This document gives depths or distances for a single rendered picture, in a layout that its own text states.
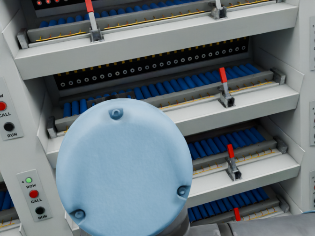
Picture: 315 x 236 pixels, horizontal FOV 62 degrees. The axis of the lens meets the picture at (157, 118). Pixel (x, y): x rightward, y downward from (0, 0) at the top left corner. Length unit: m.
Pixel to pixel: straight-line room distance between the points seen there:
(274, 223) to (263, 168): 0.53
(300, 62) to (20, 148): 0.65
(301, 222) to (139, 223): 0.14
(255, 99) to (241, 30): 0.17
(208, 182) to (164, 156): 0.55
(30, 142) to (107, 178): 0.44
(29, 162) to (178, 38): 0.41
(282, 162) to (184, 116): 0.32
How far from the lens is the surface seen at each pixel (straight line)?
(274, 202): 0.92
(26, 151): 0.61
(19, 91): 0.58
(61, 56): 0.56
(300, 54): 0.71
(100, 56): 0.56
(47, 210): 0.66
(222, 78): 0.64
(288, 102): 0.72
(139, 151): 0.17
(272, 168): 0.78
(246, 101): 0.67
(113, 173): 0.17
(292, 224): 0.25
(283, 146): 0.81
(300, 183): 0.84
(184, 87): 0.69
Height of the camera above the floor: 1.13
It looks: 17 degrees down
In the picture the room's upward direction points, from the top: 11 degrees counter-clockwise
